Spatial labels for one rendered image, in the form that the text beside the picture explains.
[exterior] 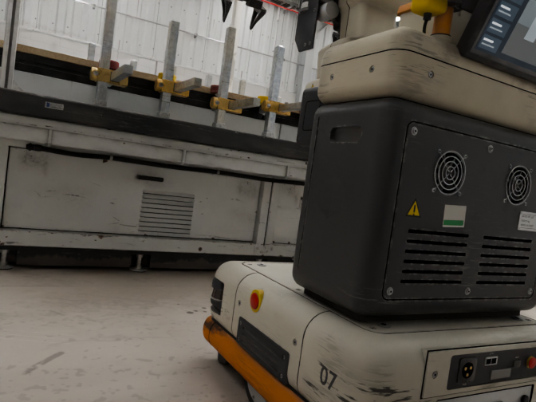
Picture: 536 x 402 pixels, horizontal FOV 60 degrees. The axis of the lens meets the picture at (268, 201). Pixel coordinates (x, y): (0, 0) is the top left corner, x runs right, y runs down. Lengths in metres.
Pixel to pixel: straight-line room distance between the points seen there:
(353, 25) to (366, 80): 0.45
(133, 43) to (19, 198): 7.50
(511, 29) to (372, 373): 0.66
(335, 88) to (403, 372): 0.54
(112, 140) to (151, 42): 7.68
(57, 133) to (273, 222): 1.15
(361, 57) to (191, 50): 8.95
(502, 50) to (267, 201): 1.66
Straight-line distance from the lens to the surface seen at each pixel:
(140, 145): 1.99
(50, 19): 9.36
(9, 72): 1.92
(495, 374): 1.02
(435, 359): 0.87
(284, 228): 2.56
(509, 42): 1.02
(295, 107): 2.08
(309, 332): 0.90
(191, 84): 1.80
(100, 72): 1.95
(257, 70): 10.35
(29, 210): 2.18
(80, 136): 1.95
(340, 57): 0.98
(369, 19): 1.33
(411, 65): 0.87
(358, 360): 0.81
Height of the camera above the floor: 0.52
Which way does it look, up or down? 3 degrees down
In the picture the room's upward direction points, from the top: 8 degrees clockwise
